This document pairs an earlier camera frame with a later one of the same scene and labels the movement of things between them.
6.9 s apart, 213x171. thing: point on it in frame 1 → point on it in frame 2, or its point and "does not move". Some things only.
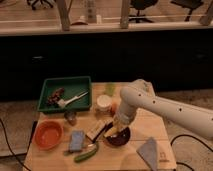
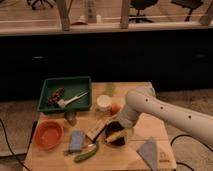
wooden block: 96,129 does not move
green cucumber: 90,150 does not move
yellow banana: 110,132 → 116,135
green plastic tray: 72,86 does not move
